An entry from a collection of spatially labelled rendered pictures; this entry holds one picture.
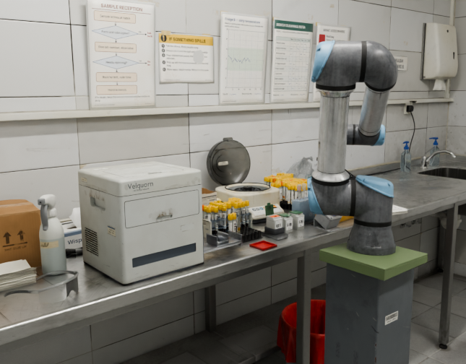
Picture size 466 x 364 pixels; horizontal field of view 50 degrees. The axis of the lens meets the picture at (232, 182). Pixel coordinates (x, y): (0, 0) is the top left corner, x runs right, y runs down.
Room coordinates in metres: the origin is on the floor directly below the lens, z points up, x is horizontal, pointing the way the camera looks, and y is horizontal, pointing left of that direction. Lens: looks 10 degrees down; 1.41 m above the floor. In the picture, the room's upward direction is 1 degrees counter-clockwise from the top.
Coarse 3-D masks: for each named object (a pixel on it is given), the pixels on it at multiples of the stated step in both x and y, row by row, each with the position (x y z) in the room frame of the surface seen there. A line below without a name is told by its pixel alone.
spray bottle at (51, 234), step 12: (48, 204) 1.41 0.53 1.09; (48, 216) 1.42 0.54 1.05; (48, 228) 1.41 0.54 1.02; (60, 228) 1.43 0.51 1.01; (48, 240) 1.40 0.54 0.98; (60, 240) 1.42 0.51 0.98; (48, 252) 1.40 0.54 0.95; (60, 252) 1.42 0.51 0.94; (48, 264) 1.40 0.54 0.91; (60, 264) 1.41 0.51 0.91
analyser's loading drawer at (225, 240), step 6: (222, 234) 1.60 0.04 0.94; (228, 234) 1.58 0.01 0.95; (234, 234) 1.63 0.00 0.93; (240, 234) 1.61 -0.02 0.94; (210, 240) 1.57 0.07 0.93; (216, 240) 1.55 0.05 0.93; (222, 240) 1.60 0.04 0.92; (228, 240) 1.58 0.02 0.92; (234, 240) 1.61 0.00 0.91; (240, 240) 1.61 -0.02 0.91; (204, 246) 1.55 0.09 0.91; (210, 246) 1.55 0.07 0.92; (216, 246) 1.55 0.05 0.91; (222, 246) 1.56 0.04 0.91; (228, 246) 1.58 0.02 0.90; (204, 252) 1.52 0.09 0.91
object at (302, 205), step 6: (300, 198) 1.99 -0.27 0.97; (306, 198) 1.99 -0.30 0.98; (294, 204) 1.95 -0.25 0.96; (300, 204) 1.93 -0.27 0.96; (306, 204) 1.96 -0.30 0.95; (300, 210) 1.93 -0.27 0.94; (306, 210) 1.96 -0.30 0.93; (306, 216) 1.96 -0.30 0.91; (312, 216) 1.99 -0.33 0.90; (306, 222) 1.94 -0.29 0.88; (312, 222) 1.96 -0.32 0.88
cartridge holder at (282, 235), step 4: (264, 228) 1.79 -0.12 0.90; (268, 228) 1.78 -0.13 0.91; (280, 228) 1.77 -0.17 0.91; (284, 228) 1.78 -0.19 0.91; (264, 232) 1.79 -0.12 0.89; (268, 232) 1.78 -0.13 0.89; (272, 232) 1.76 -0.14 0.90; (276, 232) 1.76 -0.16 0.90; (280, 232) 1.77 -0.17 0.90; (268, 236) 1.77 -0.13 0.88; (272, 236) 1.76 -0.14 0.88; (276, 236) 1.74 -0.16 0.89; (280, 236) 1.75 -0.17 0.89; (284, 236) 1.76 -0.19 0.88
